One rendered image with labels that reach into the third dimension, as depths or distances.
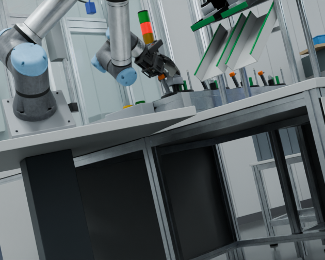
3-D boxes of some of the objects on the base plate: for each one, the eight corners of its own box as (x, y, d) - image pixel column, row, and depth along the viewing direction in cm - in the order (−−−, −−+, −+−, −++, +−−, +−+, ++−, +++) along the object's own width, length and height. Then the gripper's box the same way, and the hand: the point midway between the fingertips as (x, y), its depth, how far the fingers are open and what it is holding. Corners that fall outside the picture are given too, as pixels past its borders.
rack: (301, 90, 218) (250, -122, 224) (221, 113, 242) (177, -79, 248) (328, 88, 234) (279, -111, 239) (250, 110, 258) (208, -71, 263)
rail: (187, 118, 228) (180, 90, 229) (45, 160, 287) (41, 137, 288) (196, 117, 232) (190, 89, 233) (54, 158, 291) (50, 136, 292)
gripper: (126, 65, 244) (161, 92, 256) (147, 56, 236) (182, 85, 248) (131, 48, 248) (165, 76, 260) (151, 38, 240) (187, 68, 252)
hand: (173, 73), depth 254 cm, fingers closed on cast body, 4 cm apart
